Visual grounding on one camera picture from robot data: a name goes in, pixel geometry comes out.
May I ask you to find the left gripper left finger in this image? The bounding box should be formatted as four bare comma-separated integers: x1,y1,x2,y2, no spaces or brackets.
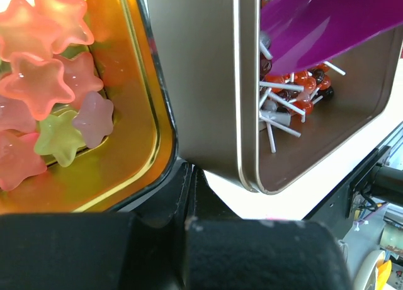
1,162,192,289

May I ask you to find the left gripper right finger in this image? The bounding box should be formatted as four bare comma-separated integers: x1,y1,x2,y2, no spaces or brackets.
185,167,353,289

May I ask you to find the beige tin with lollipops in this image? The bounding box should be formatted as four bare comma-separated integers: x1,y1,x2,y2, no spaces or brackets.
147,0,402,194

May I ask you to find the purple plastic scoop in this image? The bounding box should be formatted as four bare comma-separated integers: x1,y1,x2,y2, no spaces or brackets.
260,0,402,75

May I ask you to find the gold tin with star candies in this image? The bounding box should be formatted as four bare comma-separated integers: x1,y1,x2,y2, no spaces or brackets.
1,0,177,215

